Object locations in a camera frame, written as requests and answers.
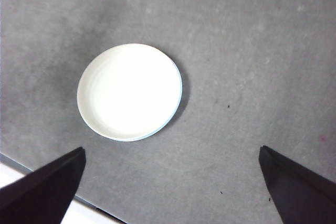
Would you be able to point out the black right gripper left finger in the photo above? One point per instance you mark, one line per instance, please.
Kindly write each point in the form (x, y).
(39, 197)

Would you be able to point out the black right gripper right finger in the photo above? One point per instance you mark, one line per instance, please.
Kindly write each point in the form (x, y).
(302, 197)

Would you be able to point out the white round plate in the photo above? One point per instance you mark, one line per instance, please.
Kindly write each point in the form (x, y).
(128, 93)

